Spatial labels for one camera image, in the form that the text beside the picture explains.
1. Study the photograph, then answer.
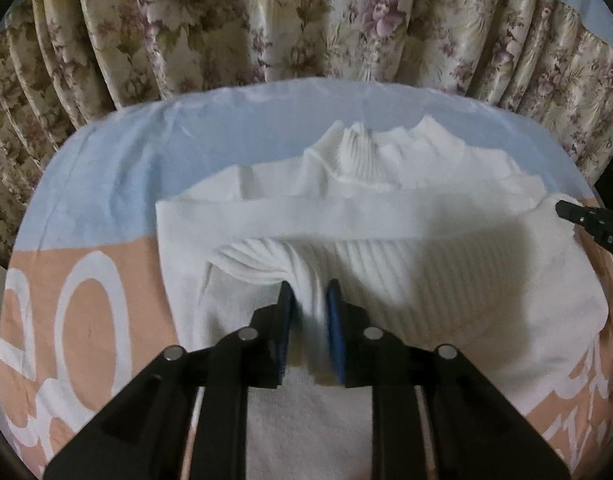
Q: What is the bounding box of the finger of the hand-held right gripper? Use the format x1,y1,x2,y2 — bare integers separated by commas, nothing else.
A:
556,199,601,233

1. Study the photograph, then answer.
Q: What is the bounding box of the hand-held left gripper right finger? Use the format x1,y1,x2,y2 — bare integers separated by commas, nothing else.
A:
326,279,573,480

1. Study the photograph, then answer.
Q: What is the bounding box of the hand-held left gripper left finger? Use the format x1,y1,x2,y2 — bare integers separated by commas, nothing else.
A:
43,280,294,480

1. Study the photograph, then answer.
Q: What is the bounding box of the white knit sweater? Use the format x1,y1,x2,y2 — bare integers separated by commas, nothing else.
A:
155,116,608,480

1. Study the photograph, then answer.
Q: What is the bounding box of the peach and blue printed blanket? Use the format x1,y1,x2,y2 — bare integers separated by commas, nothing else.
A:
0,77,613,480

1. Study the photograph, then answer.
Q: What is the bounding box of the blue and floral curtain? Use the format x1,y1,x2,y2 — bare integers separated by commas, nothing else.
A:
0,0,613,266

